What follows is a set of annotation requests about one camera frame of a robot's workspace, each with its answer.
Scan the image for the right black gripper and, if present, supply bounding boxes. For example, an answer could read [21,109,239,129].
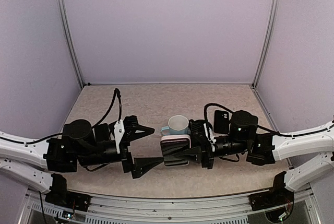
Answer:
[173,135,249,170]

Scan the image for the right aluminium frame post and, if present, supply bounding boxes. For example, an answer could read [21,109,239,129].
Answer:
[252,0,279,90]

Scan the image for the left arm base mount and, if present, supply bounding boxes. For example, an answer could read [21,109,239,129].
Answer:
[45,192,91,212]

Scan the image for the left aluminium frame post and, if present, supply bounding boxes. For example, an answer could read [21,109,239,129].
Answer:
[57,0,85,89]

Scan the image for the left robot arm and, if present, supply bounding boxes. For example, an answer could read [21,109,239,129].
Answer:
[1,115,163,206]

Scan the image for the aluminium frame post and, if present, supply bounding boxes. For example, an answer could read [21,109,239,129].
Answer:
[252,0,279,90]
[57,0,85,89]

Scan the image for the black smartphone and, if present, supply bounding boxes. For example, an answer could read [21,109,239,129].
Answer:
[161,137,191,166]
[94,123,110,144]

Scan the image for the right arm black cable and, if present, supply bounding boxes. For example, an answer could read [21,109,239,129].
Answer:
[203,103,235,124]

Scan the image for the dark green mug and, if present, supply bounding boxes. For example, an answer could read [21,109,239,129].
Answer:
[188,119,202,132]

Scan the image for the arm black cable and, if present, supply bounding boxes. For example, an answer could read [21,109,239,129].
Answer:
[93,88,123,128]
[203,103,235,124]

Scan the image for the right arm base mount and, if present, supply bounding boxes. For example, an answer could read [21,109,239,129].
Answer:
[248,191,294,211]

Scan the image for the pink phone case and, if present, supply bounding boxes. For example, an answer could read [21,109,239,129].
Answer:
[160,134,193,167]

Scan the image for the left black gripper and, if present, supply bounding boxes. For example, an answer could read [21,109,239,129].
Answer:
[77,123,164,179]

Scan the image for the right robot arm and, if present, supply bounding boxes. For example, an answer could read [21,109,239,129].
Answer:
[160,110,333,205]

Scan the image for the black phone case upright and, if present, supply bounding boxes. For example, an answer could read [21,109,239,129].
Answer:
[213,110,230,135]

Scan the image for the front aluminium rail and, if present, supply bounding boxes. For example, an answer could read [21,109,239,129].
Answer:
[17,186,322,223]

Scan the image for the light blue mug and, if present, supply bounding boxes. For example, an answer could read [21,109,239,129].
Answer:
[160,115,189,136]

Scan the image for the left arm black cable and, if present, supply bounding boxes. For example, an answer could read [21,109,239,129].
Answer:
[93,88,123,128]

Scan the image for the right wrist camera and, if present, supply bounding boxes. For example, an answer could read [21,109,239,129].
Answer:
[204,122,216,146]

